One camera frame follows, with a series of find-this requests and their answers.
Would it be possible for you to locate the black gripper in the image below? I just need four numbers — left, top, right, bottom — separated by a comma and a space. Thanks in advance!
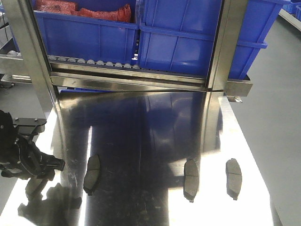
0, 111, 65, 188

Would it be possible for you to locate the grey brake pad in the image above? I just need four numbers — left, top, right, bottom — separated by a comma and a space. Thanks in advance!
83, 154, 101, 195
226, 158, 242, 200
25, 177, 49, 201
183, 160, 199, 202

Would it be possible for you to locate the roller conveyor track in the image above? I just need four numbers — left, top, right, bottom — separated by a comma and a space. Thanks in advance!
48, 55, 141, 69

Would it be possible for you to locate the left blue plastic bin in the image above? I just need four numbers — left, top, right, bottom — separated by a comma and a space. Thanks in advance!
32, 0, 139, 64

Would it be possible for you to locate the blue plastic bin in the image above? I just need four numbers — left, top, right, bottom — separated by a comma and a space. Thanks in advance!
32, 0, 139, 64
138, 0, 288, 79

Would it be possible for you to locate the red mesh bag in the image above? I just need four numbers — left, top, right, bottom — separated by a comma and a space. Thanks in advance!
34, 0, 132, 23

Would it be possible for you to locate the right blue plastic bin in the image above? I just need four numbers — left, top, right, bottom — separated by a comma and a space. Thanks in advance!
138, 0, 288, 79

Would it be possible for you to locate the stainless steel rack frame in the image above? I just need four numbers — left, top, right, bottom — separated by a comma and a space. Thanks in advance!
0, 0, 252, 115

